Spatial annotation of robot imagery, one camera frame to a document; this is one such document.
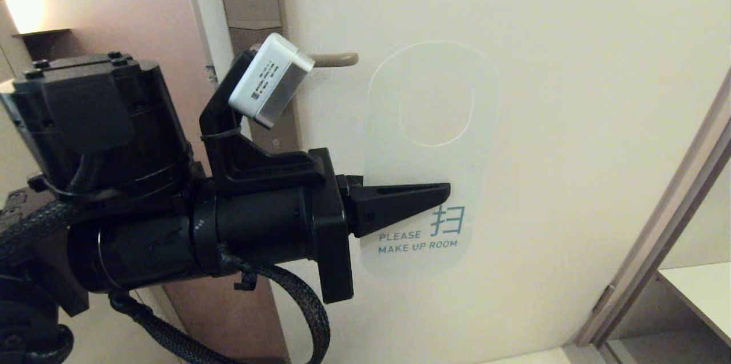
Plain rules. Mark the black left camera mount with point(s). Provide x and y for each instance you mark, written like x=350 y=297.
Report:
x=240 y=164

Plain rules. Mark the white shelf board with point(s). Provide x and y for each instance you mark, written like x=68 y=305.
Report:
x=702 y=290

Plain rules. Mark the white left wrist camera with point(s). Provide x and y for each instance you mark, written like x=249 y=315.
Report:
x=268 y=81

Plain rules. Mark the white room door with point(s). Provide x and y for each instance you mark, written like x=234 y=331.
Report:
x=571 y=124

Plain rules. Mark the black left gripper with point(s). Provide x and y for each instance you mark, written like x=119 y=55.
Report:
x=262 y=232

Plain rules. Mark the wall lamp with shelf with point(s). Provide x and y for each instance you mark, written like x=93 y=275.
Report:
x=43 y=41

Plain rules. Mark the blue door hanger sign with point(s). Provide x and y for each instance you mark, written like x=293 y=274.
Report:
x=422 y=164

